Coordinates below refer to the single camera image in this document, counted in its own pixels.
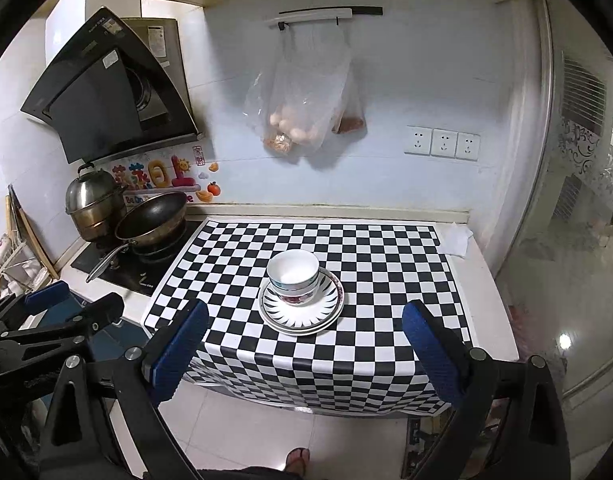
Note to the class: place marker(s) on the frosted glass sliding door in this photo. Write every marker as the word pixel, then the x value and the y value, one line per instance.
pixel 576 210

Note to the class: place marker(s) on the white bowl with blue band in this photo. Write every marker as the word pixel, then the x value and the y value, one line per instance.
pixel 292 267

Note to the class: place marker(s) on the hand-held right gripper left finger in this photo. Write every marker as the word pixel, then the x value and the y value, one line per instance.
pixel 179 347

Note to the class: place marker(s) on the clear plastic bag of eggs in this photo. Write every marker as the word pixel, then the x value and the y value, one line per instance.
pixel 299 95

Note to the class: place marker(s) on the wooden cutting board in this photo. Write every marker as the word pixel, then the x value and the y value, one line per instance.
pixel 34 240

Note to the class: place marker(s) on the white wall hook rail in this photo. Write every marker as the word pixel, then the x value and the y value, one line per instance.
pixel 326 14

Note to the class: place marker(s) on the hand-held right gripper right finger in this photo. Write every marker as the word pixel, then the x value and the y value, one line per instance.
pixel 429 352

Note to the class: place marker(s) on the small clear plastic bag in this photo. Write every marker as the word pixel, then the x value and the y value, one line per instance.
pixel 350 120

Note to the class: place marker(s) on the black induction cooktop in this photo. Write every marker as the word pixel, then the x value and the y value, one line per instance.
pixel 136 276

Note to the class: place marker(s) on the black range hood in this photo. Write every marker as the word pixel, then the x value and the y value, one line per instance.
pixel 86 90

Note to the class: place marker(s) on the white crumpled cloth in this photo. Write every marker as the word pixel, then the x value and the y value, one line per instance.
pixel 457 240

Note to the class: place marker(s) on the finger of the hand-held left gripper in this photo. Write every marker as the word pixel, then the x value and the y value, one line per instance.
pixel 104 310
pixel 46 296

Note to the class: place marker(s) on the white plate blue leaf pattern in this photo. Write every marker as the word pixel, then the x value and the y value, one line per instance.
pixel 306 315

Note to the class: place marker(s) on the white bowl with red print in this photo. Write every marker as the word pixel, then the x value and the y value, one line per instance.
pixel 294 299

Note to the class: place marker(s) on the black white checkered mat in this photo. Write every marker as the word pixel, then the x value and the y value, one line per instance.
pixel 376 285

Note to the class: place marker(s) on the steel steamer pot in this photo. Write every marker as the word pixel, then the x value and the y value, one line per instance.
pixel 91 195

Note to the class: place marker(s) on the person's foot in sandal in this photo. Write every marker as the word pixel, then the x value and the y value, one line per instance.
pixel 297 460

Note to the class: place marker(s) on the colourful wall sticker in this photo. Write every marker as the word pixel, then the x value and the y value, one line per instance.
pixel 154 180

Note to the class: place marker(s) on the white wall socket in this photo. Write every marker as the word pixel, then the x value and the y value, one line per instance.
pixel 468 146
pixel 444 143
pixel 418 141

